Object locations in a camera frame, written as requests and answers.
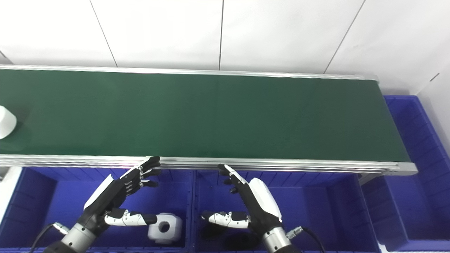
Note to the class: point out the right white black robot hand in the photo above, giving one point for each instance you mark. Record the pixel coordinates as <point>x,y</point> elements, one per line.
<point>258,200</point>

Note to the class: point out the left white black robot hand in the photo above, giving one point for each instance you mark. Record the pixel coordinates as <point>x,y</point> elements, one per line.
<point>116,191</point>

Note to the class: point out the white round part with hole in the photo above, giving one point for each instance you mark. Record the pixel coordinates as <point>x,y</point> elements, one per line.
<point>6,122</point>

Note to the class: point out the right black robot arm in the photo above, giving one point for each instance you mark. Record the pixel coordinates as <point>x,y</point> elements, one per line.
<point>277,240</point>

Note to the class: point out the green conveyor belt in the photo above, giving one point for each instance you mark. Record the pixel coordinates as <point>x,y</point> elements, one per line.
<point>281,166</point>
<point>218,116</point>

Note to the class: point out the blue plastic bin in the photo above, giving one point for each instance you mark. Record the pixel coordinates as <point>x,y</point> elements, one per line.
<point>42,203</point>
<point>418,182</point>
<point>316,207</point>

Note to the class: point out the white block part with hole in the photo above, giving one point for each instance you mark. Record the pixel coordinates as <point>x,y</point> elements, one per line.
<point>165,228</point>

